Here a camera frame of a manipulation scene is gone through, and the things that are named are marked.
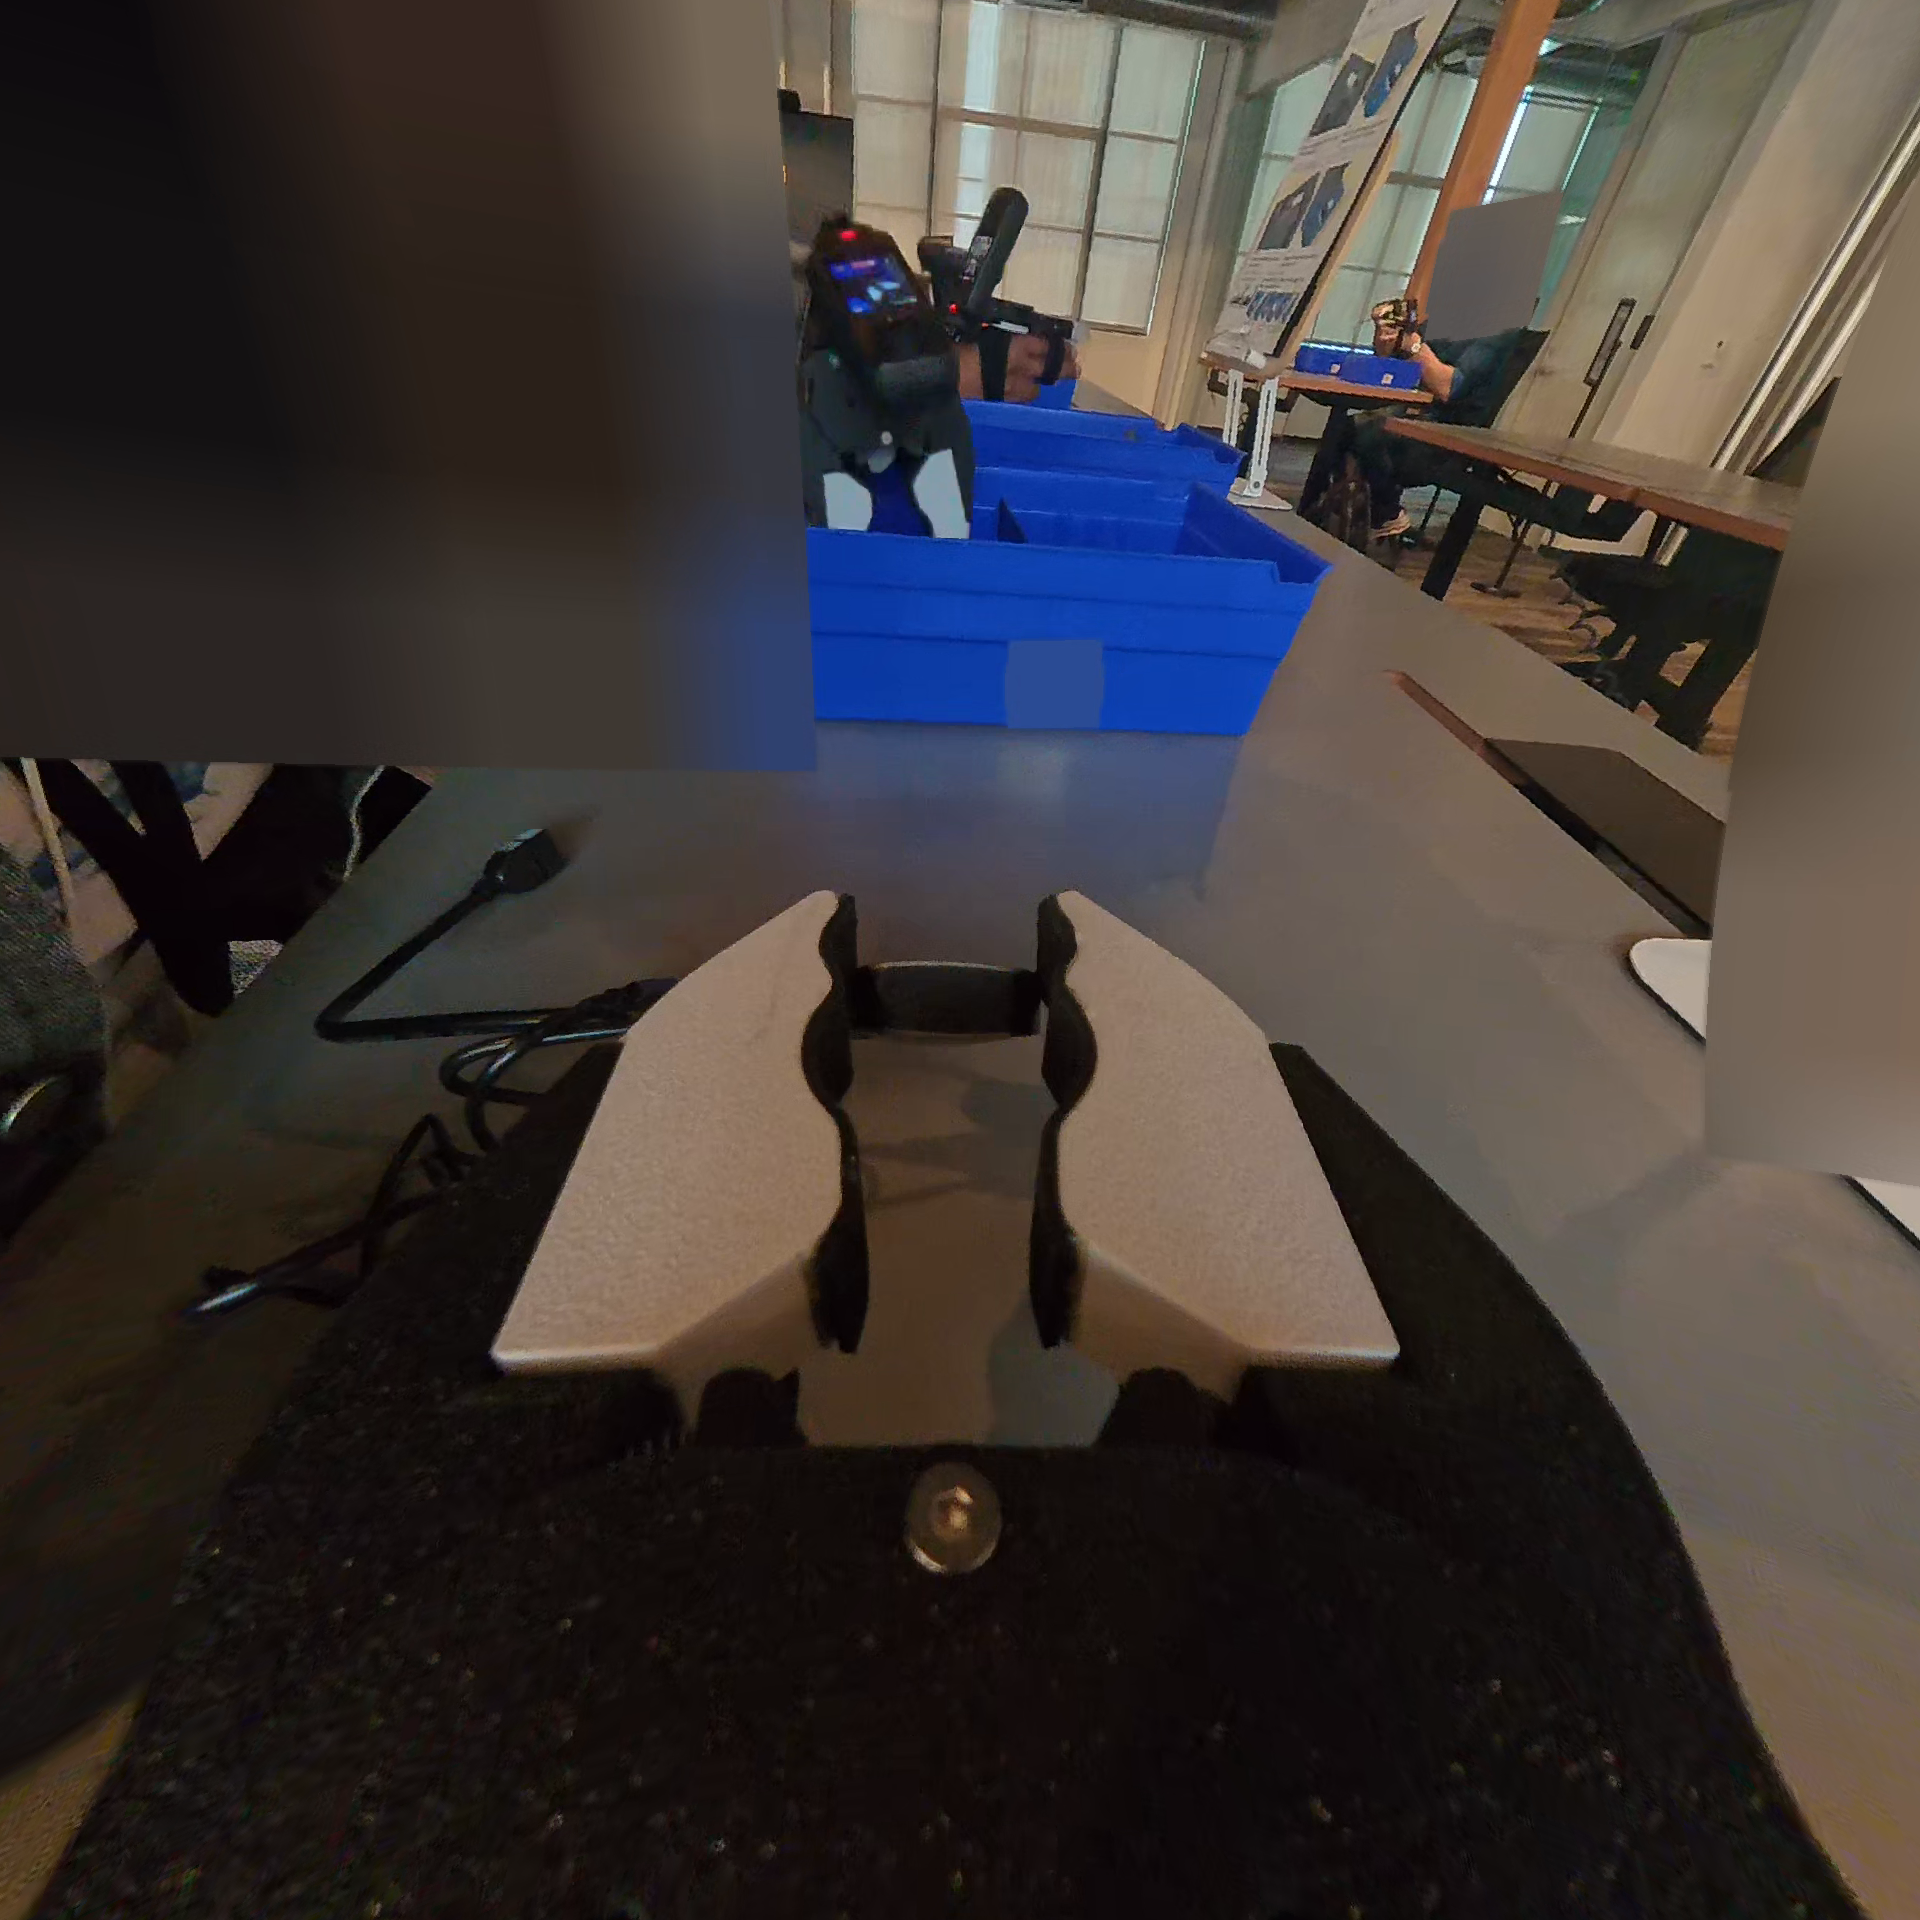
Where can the white document stand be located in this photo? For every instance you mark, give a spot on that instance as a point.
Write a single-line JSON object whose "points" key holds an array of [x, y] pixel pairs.
{"points": [[1668, 986]]}

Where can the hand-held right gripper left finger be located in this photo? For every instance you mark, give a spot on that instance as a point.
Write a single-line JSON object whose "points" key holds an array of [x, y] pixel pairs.
{"points": [[674, 1188]]}

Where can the grey slim usb hub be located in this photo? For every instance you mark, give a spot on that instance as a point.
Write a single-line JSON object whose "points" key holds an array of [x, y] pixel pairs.
{"points": [[947, 1000]]}

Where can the blue plastic bin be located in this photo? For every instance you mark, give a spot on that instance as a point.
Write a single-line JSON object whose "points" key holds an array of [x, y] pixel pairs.
{"points": [[901, 631], [1352, 364], [1111, 450]]}

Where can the wooden support column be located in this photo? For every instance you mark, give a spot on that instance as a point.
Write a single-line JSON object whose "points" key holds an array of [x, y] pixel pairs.
{"points": [[1487, 121]]}

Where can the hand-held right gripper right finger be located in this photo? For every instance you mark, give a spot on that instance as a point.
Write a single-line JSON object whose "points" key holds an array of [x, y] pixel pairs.
{"points": [[1216, 1188]]}

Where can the wooden office desk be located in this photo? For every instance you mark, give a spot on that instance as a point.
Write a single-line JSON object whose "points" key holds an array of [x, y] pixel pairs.
{"points": [[1621, 477]]}

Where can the printed roll-up banner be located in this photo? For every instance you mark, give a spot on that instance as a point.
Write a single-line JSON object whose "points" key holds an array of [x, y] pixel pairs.
{"points": [[1335, 182]]}

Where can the person's clothing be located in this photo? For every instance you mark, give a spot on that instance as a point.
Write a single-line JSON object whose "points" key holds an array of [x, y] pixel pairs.
{"points": [[36, 991]]}

